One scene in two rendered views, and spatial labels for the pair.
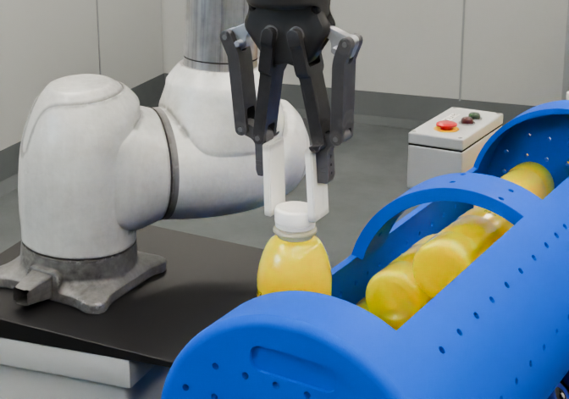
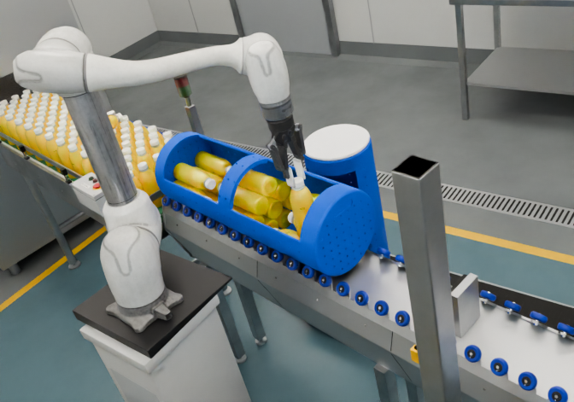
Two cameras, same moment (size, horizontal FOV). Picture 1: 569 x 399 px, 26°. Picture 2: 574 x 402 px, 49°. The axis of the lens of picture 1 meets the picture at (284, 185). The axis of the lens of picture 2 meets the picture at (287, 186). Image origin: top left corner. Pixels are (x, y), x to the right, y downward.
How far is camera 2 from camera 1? 1.66 m
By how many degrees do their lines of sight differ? 61
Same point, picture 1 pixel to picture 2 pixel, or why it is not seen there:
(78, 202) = (157, 270)
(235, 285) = (175, 263)
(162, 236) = not seen: hidden behind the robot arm
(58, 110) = (135, 245)
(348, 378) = (354, 197)
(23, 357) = (186, 331)
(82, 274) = (166, 294)
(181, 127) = (143, 224)
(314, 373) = (346, 204)
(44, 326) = (187, 313)
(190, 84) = (135, 207)
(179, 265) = not seen: hidden behind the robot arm
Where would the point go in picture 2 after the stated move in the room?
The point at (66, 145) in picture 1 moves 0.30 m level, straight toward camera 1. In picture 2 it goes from (147, 253) to (245, 242)
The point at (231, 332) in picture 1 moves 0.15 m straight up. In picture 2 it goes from (329, 212) to (319, 171)
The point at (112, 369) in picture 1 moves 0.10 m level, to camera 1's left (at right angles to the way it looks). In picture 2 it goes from (213, 302) to (202, 326)
